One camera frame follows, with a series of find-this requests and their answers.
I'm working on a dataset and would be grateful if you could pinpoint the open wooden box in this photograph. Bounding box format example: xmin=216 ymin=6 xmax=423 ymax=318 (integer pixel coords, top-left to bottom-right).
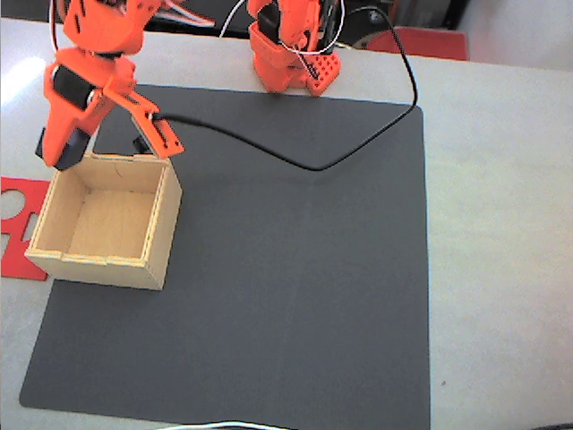
xmin=24 ymin=150 xmax=184 ymax=292

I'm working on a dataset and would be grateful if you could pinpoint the orange bracket with black camera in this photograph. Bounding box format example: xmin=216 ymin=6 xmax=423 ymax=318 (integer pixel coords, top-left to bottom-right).
xmin=103 ymin=82 xmax=186 ymax=159

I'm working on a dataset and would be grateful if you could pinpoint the dark blue cube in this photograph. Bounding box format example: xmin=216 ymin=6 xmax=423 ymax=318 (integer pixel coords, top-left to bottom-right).
xmin=34 ymin=127 xmax=87 ymax=172

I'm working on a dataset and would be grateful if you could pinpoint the red flat plate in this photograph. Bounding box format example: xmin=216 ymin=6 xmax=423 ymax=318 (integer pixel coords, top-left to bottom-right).
xmin=364 ymin=26 xmax=470 ymax=62

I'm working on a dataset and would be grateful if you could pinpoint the dark grey mat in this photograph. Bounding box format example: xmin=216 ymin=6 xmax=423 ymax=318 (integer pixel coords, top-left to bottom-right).
xmin=18 ymin=82 xmax=432 ymax=430

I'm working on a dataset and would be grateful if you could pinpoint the white cable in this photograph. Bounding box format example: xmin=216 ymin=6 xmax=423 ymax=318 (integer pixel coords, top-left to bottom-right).
xmin=151 ymin=419 xmax=296 ymax=430

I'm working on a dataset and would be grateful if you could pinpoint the black cable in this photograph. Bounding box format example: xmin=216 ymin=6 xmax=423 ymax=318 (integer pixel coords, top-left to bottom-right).
xmin=154 ymin=6 xmax=420 ymax=173

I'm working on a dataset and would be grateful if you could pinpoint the red sheet with cutouts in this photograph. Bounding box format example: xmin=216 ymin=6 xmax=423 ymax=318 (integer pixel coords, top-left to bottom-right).
xmin=0 ymin=176 xmax=51 ymax=282

